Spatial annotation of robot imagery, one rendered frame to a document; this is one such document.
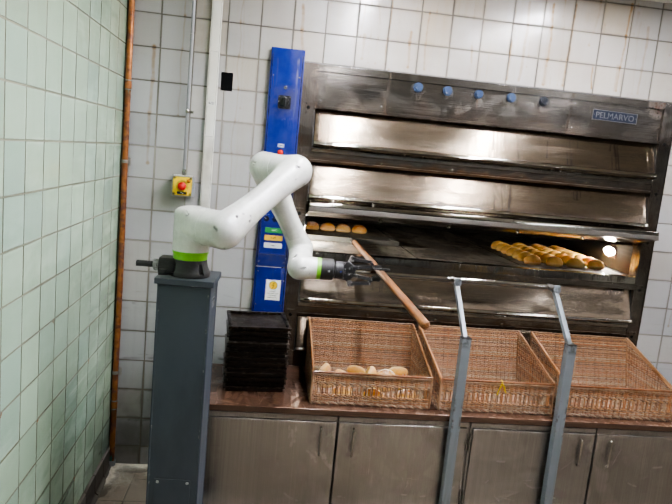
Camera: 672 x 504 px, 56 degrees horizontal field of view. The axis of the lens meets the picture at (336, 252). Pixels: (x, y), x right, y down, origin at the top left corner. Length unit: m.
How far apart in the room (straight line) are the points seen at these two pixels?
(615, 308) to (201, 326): 2.31
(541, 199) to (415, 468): 1.50
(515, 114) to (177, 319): 2.00
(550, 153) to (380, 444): 1.69
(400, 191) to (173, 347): 1.46
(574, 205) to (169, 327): 2.18
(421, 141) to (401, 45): 0.47
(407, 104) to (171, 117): 1.15
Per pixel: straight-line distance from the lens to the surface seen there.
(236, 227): 2.16
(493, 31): 3.40
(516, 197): 3.42
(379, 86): 3.24
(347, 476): 3.01
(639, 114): 3.71
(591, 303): 3.69
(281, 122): 3.14
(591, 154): 3.58
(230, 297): 3.26
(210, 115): 3.16
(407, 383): 2.92
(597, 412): 3.30
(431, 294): 3.36
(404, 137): 3.24
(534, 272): 3.51
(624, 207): 3.69
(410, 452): 3.01
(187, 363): 2.35
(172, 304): 2.30
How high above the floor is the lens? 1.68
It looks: 9 degrees down
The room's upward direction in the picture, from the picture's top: 6 degrees clockwise
